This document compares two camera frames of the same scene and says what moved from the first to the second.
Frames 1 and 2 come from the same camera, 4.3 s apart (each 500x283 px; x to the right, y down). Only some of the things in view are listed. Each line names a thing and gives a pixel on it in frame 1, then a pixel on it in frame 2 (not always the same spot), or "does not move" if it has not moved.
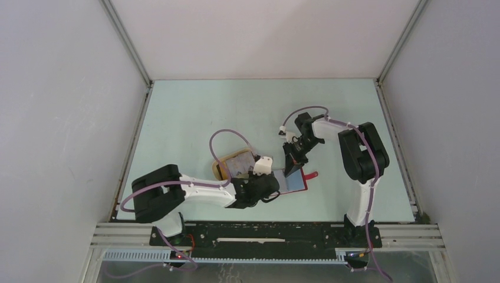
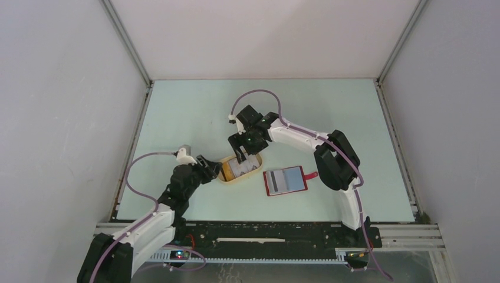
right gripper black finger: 290,165 to 236,141
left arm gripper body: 252,177 to 198,177
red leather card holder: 295,182 does not move
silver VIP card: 240,163 does not move
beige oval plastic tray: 237,164 does not move
